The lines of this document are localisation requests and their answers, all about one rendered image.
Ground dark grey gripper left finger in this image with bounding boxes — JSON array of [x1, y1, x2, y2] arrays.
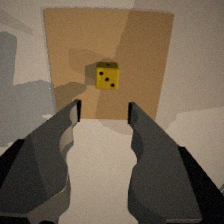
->
[[0, 99, 82, 224]]

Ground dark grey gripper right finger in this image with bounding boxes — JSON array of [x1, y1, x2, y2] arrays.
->
[[127, 102, 224, 224]]

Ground yellow die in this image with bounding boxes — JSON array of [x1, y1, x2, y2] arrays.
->
[[96, 62, 119, 90]]

